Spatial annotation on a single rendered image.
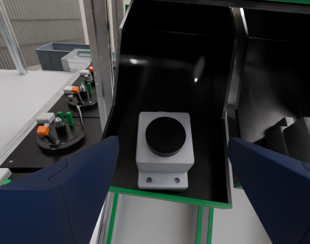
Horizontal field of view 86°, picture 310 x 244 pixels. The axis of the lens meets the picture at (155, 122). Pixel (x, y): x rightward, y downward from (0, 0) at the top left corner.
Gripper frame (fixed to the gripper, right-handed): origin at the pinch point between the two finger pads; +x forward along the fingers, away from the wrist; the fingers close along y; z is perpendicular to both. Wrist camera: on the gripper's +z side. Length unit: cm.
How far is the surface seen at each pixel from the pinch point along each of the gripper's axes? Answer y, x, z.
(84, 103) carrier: 30, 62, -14
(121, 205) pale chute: 6.6, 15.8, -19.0
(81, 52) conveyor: 68, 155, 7
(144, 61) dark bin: 2.9, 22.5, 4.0
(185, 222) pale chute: -4.2, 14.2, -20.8
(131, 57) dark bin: 4.6, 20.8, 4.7
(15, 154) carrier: 41, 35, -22
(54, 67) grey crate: 120, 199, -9
